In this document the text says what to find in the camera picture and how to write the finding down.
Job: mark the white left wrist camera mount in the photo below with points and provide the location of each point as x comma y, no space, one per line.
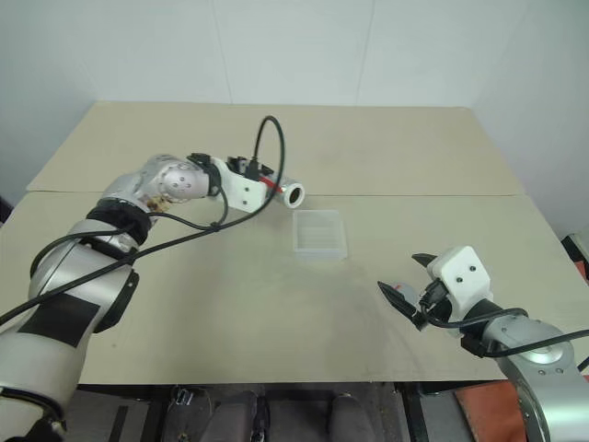
239,186

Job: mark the small metal clip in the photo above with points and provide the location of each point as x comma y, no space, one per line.
181,398

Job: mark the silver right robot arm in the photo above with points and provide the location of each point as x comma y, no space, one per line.
543,368

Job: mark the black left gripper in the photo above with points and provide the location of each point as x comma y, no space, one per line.
241,166

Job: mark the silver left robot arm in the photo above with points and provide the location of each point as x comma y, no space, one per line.
83,276

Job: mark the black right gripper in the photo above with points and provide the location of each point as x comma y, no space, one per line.
435,308

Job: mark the clear plastic container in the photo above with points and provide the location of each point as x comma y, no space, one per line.
319,235

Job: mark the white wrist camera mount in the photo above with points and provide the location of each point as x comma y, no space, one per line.
239,186
460,271

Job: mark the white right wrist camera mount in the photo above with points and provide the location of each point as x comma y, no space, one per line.
460,271

